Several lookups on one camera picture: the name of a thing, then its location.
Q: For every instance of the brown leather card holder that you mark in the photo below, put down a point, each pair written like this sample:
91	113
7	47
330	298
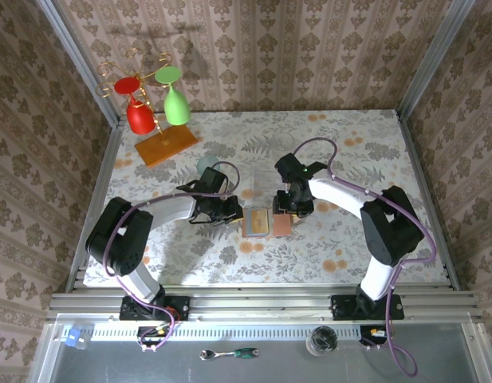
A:
281	227

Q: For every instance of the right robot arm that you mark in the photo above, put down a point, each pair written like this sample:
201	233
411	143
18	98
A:
389	227

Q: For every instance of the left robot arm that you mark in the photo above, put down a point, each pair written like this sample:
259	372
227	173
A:
118	235

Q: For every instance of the frosted teal cup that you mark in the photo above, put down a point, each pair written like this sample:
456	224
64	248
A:
207	163

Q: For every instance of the floral fern tablecloth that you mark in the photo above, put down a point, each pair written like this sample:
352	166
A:
269	263

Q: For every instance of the green wine glass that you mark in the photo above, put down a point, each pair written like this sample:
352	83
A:
177	107

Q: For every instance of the red wine glass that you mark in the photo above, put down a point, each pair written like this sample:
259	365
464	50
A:
141	117

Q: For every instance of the clear jar with black parts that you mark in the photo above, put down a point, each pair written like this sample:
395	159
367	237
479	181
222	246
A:
321	341

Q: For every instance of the black wiring connector block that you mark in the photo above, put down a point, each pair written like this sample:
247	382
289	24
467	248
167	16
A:
150	337

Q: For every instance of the small clear plastic piece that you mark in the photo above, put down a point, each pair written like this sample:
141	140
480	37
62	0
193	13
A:
84	342

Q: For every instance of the grey metal shelf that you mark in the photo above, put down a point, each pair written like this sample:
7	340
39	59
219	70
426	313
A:
110	367

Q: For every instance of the blue plastic connector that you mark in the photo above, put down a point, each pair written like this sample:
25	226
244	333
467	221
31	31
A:
73	337

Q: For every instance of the aluminium cross rail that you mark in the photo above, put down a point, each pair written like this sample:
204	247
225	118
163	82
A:
261	305

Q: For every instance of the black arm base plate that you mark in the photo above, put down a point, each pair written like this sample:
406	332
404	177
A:
182	309
341	309

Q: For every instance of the aluminium side rail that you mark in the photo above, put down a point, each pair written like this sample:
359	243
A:
415	159
107	159

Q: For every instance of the aluminium frame post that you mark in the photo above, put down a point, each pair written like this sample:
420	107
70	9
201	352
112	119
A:
433	60
81	60

